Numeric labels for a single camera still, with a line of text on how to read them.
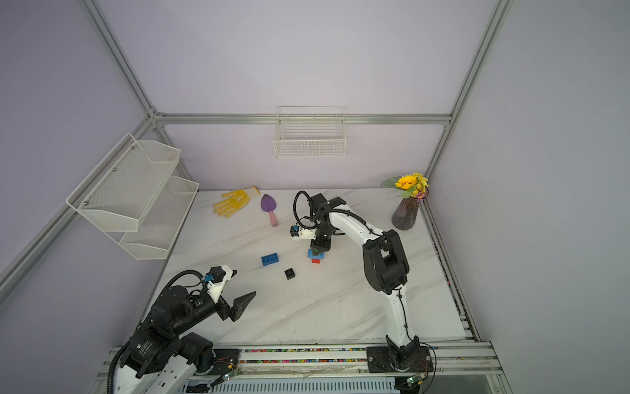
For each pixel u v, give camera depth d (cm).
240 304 61
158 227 92
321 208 72
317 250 87
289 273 91
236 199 117
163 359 49
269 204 115
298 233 82
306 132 104
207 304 60
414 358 69
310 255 91
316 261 95
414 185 88
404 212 99
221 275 58
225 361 73
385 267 54
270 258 95
